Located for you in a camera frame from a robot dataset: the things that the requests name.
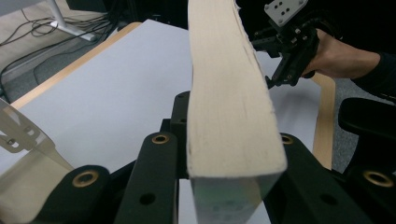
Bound black chair armrest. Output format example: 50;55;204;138
337;97;396;175

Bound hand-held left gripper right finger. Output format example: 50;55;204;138
264;133;375;224

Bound tangled black cables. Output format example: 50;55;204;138
0;8;60;39

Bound white desk frame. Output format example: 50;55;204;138
46;0;96;42

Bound white green cover magazine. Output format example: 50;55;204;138
186;0;288;224

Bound looped black cable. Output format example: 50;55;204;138
0;31;94;94

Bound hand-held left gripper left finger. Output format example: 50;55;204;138
113;91;191;224

